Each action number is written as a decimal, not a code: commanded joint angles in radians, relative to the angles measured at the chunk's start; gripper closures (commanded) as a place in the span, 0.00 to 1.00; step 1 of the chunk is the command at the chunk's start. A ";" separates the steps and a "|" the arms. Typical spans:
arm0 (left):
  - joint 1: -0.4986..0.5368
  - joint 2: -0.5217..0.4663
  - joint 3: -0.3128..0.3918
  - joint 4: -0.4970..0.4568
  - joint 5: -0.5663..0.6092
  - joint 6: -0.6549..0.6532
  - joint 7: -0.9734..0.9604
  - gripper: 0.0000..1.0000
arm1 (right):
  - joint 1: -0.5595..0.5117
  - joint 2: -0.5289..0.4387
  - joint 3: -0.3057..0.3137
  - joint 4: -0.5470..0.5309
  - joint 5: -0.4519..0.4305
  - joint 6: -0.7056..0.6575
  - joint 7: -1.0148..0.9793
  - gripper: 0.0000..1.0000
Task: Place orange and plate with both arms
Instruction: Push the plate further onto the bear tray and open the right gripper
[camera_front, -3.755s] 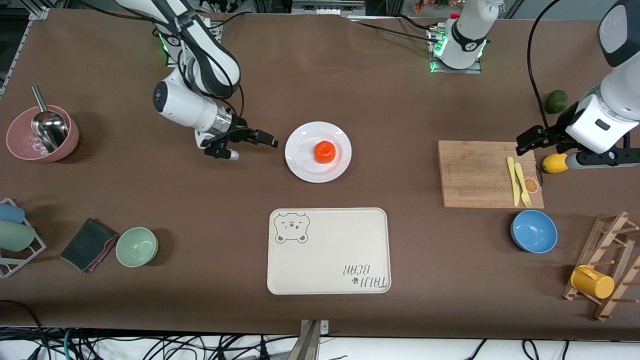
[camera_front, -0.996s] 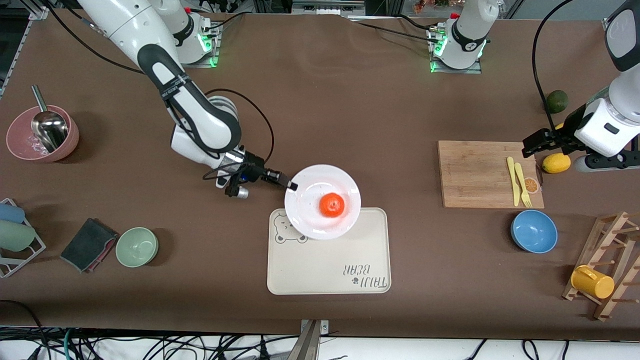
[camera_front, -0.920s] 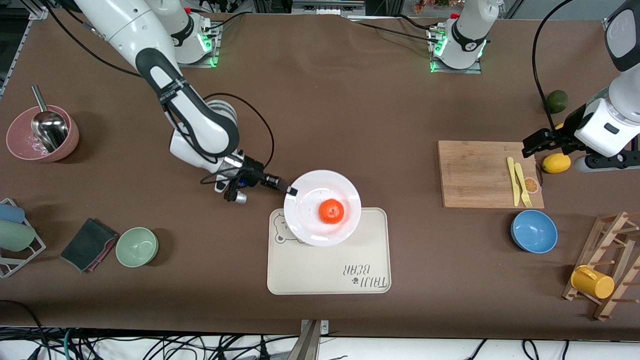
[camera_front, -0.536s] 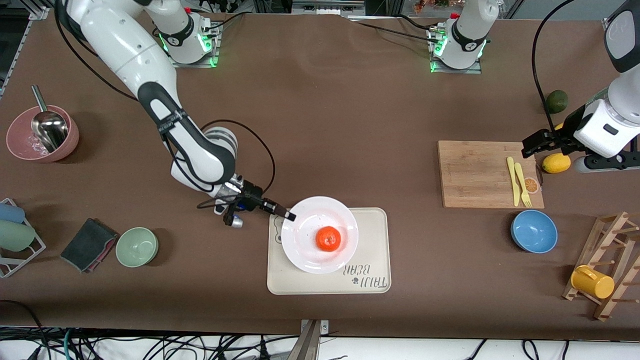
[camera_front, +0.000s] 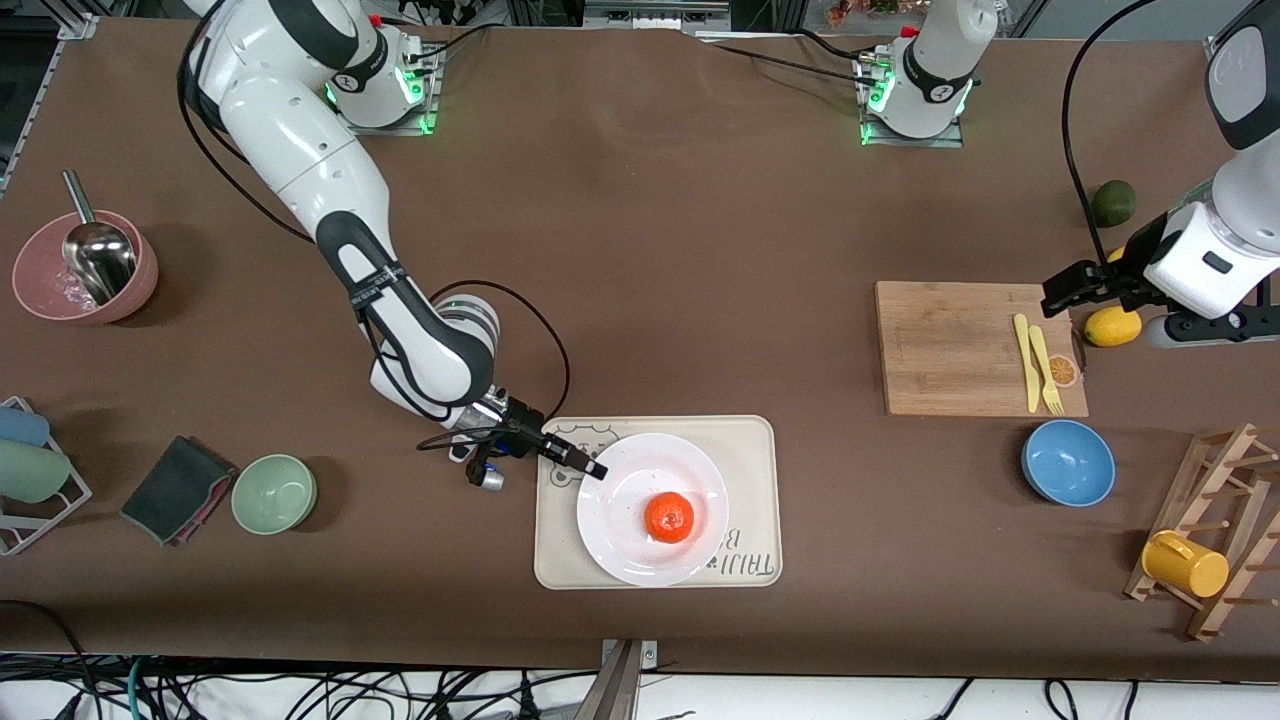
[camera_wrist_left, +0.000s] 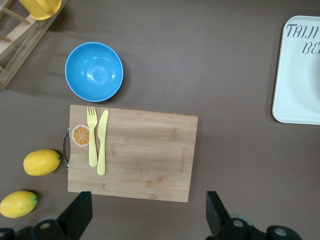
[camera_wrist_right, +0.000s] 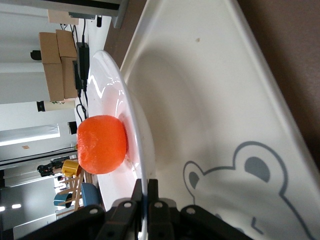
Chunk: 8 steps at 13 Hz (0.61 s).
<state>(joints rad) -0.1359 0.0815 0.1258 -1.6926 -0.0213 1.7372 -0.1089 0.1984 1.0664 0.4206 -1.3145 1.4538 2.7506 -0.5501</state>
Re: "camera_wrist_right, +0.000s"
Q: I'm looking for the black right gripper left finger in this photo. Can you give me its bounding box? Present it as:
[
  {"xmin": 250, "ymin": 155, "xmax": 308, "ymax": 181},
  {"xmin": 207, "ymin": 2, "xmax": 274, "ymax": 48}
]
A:
[{"xmin": 17, "ymin": 178, "xmax": 143, "ymax": 240}]

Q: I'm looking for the black power adapter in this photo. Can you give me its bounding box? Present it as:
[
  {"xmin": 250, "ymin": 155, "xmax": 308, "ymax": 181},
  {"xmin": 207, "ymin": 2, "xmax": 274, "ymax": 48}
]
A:
[{"xmin": 76, "ymin": 42, "xmax": 90, "ymax": 81}]

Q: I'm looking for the cream tray with bear print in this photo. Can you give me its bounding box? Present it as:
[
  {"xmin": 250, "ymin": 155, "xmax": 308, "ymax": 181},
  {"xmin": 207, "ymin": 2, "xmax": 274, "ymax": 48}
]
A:
[{"xmin": 119, "ymin": 0, "xmax": 320, "ymax": 240}]

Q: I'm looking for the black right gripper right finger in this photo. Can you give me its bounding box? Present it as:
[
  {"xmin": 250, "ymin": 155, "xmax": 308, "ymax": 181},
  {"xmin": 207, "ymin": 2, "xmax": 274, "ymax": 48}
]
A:
[{"xmin": 147, "ymin": 178, "xmax": 251, "ymax": 240}]

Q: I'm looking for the brown cardboard box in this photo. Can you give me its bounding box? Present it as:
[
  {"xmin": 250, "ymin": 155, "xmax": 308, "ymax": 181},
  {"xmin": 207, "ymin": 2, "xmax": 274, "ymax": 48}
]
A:
[
  {"xmin": 38, "ymin": 31, "xmax": 62, "ymax": 65},
  {"xmin": 61, "ymin": 56, "xmax": 80, "ymax": 99},
  {"xmin": 42, "ymin": 62, "xmax": 65, "ymax": 102},
  {"xmin": 55, "ymin": 29, "xmax": 78, "ymax": 58}
]

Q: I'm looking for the white round plate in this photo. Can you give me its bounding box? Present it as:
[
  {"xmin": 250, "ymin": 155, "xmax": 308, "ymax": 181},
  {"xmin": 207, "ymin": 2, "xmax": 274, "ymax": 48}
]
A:
[{"xmin": 87, "ymin": 49, "xmax": 149, "ymax": 240}]

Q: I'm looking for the yellow mug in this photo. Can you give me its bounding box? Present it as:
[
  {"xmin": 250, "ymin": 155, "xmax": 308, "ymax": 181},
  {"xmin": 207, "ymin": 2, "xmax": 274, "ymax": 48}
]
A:
[{"xmin": 61, "ymin": 159, "xmax": 82, "ymax": 178}]

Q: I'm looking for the orange mandarin fruit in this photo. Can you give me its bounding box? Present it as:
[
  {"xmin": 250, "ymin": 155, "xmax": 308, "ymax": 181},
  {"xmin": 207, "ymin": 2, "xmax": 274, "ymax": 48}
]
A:
[{"xmin": 76, "ymin": 114, "xmax": 128, "ymax": 175}]

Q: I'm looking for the wooden mug rack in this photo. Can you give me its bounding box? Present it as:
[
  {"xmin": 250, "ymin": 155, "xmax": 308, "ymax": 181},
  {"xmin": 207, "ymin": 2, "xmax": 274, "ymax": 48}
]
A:
[{"xmin": 55, "ymin": 172, "xmax": 94, "ymax": 217}]

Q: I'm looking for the white bottle with black cap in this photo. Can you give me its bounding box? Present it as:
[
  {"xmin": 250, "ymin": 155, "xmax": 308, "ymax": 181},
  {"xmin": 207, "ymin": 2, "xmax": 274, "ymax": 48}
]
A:
[{"xmin": 36, "ymin": 99, "xmax": 76, "ymax": 113}]

